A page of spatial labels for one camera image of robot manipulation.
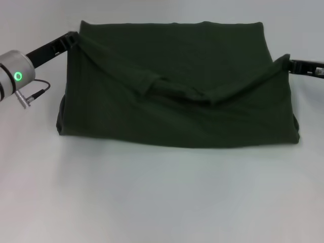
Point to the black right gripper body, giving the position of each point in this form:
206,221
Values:
314,67

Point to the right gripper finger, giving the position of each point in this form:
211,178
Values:
296,67

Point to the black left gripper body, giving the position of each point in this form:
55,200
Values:
43,54

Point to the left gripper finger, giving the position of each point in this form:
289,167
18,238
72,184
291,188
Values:
71,39

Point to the dark green printed T-shirt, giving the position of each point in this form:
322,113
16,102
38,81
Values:
177,114

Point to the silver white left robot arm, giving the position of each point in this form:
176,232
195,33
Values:
12,73

